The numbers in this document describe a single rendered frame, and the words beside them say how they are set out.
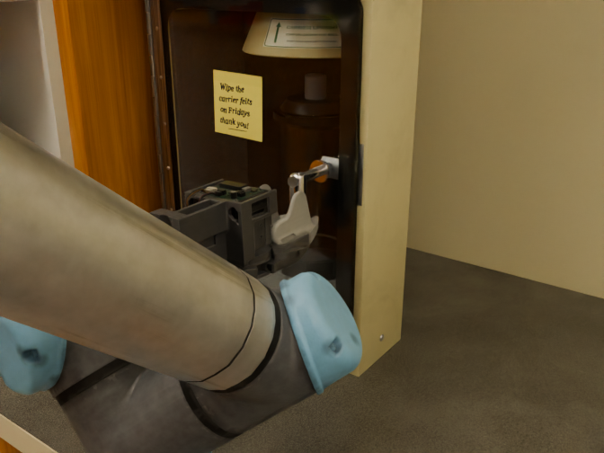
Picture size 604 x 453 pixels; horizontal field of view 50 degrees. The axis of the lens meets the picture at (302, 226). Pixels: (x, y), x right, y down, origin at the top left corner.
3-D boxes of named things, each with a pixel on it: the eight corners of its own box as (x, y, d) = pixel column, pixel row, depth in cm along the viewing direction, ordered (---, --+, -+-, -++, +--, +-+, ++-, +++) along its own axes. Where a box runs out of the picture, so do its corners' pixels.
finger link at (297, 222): (337, 182, 69) (279, 204, 62) (337, 234, 71) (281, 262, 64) (314, 177, 71) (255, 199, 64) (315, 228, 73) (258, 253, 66)
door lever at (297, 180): (329, 240, 75) (311, 235, 77) (330, 161, 72) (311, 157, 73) (301, 255, 71) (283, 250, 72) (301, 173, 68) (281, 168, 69)
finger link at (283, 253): (319, 236, 66) (261, 264, 60) (320, 251, 67) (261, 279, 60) (285, 227, 69) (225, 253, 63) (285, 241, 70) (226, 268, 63)
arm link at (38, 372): (14, 421, 47) (-42, 320, 48) (133, 354, 55) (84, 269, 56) (55, 393, 42) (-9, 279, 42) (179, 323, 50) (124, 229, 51)
